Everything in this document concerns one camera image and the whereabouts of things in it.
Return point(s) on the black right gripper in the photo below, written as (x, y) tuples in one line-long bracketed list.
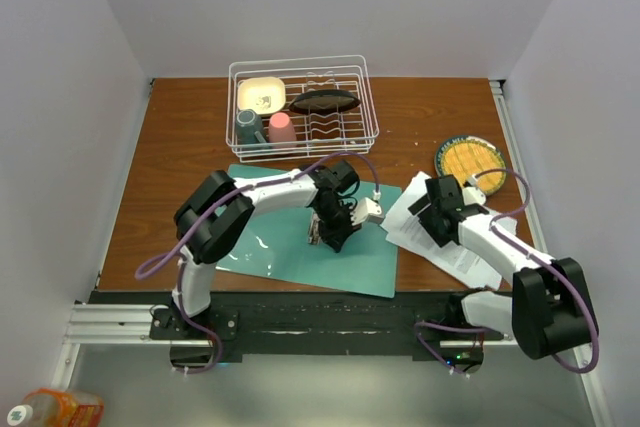
[(431, 231)]

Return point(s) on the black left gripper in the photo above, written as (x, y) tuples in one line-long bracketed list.
[(335, 238)]

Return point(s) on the teal file folder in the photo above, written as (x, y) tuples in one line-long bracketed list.
[(275, 242)]

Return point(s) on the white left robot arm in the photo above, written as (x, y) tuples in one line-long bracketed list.
[(210, 223)]

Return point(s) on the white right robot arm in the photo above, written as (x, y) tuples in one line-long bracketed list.
[(549, 310)]

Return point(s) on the metal folder clip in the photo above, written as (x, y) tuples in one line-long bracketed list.
[(314, 235)]

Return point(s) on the remaining printed paper stack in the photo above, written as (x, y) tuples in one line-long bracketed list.
[(404, 230)]

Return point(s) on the yellow patterned round plate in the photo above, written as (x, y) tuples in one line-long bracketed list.
[(464, 155)]

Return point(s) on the pink cup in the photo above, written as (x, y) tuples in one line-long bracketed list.
[(281, 131)]

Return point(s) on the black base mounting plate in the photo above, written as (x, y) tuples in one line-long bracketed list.
[(318, 323)]

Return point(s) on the dark brown oval plate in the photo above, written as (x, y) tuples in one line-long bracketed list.
[(324, 102)]

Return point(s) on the grey-blue mug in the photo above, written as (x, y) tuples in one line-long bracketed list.
[(249, 128)]

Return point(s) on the cream square bowl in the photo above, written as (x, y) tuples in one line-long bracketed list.
[(263, 95)]

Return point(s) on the orange drink bottle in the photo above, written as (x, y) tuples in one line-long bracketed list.
[(48, 407)]

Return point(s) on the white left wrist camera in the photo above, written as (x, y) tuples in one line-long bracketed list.
[(367, 210)]

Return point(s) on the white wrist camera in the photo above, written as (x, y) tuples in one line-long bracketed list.
[(367, 210), (472, 194)]

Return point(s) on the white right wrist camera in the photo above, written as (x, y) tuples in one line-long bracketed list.
[(472, 194)]

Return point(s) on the right side aluminium rail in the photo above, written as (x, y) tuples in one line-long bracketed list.
[(517, 164)]

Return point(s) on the white wire dish rack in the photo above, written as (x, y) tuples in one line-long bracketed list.
[(317, 135)]

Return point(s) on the aluminium frame rail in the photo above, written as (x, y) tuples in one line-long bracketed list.
[(111, 318)]

